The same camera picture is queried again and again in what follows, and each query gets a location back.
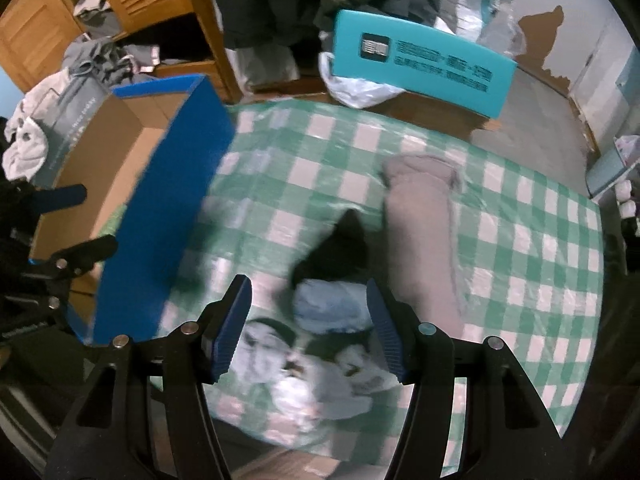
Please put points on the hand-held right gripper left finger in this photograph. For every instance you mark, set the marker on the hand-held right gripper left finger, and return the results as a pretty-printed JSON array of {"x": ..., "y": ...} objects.
[{"x": 232, "y": 330}]

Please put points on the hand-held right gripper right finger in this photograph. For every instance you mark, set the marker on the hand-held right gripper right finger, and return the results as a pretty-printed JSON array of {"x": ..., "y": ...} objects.
[{"x": 385, "y": 330}]

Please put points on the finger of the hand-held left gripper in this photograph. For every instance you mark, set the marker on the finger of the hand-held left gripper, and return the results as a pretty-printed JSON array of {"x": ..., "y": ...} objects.
[
  {"x": 62, "y": 197},
  {"x": 82, "y": 254}
]

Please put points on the light blue plastic bag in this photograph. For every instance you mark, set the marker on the light blue plastic bag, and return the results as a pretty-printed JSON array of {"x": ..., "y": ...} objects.
[{"x": 325, "y": 305}]

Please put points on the black cloth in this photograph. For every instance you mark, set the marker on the black cloth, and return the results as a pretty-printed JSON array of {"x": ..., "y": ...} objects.
[{"x": 335, "y": 255}]

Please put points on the white printed cloth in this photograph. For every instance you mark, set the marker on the white printed cloth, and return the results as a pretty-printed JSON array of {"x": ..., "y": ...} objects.
[{"x": 300, "y": 390}]

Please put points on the grey cloth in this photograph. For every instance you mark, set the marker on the grey cloth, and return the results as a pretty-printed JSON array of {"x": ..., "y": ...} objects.
[{"x": 420, "y": 240}]

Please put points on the blue cardboard box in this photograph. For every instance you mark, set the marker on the blue cardboard box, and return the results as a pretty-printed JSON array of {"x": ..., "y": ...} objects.
[{"x": 170, "y": 210}]

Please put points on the white towel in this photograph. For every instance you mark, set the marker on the white towel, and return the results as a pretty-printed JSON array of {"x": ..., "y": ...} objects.
[{"x": 25, "y": 135}]

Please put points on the grey clothes pile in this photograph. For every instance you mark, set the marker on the grey clothes pile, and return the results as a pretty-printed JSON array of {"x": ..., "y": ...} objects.
[{"x": 95, "y": 55}]

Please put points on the green checkered tablecloth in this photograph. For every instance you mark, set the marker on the green checkered tablecloth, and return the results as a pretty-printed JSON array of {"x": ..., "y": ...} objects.
[{"x": 525, "y": 260}]

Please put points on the white hanging garment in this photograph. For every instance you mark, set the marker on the white hanging garment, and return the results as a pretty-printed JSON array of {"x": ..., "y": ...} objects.
[{"x": 260, "y": 65}]

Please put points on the white plastic bag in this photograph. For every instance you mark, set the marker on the white plastic bag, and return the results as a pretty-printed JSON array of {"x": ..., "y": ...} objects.
[{"x": 350, "y": 90}]

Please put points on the teal carton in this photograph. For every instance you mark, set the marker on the teal carton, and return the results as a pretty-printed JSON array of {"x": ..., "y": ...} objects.
[{"x": 440, "y": 80}]

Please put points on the black hanging jacket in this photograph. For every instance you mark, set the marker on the black hanging jacket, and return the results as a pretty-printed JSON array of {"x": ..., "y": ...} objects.
[{"x": 250, "y": 5}]

